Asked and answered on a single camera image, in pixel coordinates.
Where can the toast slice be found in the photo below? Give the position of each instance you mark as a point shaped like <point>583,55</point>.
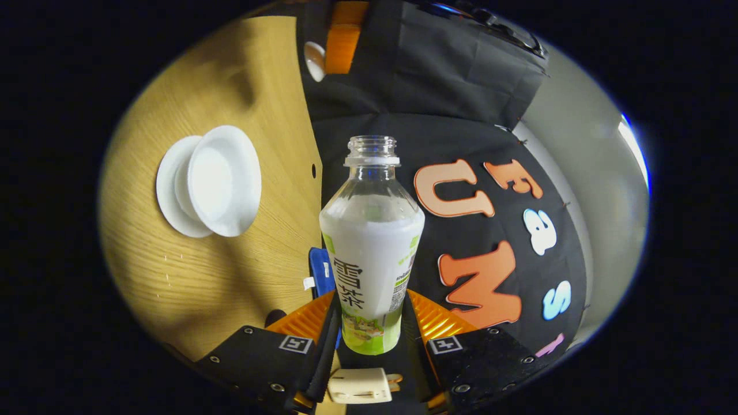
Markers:
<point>396,380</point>

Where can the blue towel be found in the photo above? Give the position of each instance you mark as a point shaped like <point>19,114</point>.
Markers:
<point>322,271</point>

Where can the ceiling light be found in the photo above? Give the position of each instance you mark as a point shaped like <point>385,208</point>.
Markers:
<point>634,150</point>

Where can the white teacup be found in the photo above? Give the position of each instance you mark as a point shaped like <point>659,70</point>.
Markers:
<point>222,181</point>

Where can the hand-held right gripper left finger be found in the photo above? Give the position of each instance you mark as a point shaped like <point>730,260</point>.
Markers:
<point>328,357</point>

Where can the white toaster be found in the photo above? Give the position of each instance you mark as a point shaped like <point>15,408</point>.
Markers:
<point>357,386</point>

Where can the white saucer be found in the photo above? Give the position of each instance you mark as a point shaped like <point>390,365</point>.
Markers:
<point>166,184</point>

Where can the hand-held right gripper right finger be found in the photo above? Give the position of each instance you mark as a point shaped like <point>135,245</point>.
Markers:
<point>416,363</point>

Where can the white teacup lid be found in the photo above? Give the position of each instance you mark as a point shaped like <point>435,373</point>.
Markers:
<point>314,60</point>

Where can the water bottle with green label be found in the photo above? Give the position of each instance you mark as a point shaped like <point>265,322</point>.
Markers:
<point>372,259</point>

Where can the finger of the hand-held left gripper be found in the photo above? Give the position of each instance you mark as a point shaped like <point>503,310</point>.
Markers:
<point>343,40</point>

